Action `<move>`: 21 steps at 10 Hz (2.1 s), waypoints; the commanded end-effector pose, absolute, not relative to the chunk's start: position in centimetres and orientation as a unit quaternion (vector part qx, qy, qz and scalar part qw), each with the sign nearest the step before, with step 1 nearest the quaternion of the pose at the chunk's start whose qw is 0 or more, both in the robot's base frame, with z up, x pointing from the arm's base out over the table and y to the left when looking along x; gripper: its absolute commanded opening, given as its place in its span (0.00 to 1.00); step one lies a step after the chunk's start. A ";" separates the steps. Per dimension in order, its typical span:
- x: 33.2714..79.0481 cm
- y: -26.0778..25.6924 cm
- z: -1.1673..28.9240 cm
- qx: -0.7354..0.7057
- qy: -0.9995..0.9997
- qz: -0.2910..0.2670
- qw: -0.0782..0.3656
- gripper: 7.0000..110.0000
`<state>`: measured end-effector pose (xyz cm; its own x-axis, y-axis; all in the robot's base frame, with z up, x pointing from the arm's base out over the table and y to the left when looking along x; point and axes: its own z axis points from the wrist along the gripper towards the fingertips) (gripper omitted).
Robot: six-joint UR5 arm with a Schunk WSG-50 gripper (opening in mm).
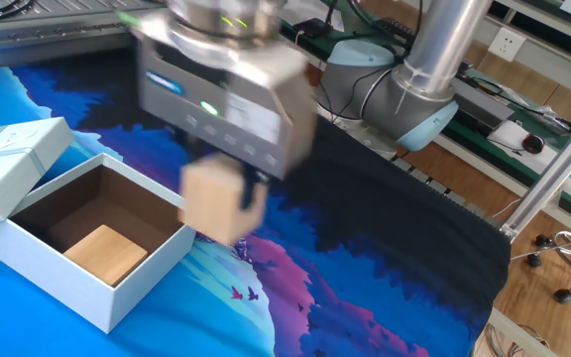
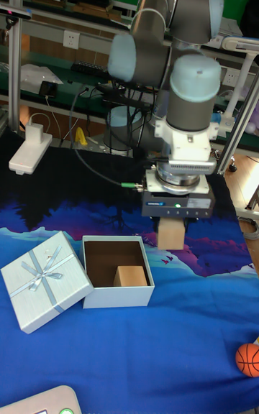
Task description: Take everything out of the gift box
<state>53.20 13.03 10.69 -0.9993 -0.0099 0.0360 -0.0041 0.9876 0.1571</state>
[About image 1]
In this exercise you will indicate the grey Schunk gripper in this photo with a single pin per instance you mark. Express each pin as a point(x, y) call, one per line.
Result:
point(226, 99)

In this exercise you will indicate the tall light wooden cube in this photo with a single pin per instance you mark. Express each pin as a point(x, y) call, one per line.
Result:
point(211, 198)

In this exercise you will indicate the tan wooden block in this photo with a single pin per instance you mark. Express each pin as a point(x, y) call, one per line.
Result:
point(104, 255)

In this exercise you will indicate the silver grey UR5 robot arm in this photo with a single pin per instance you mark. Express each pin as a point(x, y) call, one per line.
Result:
point(429, 44)

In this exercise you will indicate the small black electronic box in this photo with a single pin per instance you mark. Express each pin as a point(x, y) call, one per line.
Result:
point(312, 28)

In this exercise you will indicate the pale blue gift box base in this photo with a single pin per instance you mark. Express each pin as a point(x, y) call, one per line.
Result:
point(87, 297)

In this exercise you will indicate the grey metal box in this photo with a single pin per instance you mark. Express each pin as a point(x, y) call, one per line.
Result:
point(479, 101)

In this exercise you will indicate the pale blue ribboned box lid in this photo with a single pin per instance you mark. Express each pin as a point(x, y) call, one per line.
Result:
point(8, 168)

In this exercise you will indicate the blue landscape print tablecloth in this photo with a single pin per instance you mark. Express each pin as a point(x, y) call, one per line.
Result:
point(365, 223)

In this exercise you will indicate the white paper sheet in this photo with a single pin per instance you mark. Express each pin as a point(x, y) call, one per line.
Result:
point(305, 10)

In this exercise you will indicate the green top workbench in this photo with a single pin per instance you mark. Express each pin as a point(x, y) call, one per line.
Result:
point(489, 136)

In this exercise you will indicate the white mouse pad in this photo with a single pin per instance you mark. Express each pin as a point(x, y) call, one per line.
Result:
point(506, 136)

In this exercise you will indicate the grey metal profile bench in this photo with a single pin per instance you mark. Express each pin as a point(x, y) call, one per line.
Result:
point(42, 35)

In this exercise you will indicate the black computer mouse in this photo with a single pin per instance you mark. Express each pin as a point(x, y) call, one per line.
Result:
point(533, 144)

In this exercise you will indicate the white wall socket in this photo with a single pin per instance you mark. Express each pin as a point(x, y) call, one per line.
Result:
point(506, 44)

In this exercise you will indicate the aluminium frame post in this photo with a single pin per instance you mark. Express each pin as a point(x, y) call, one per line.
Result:
point(553, 173)

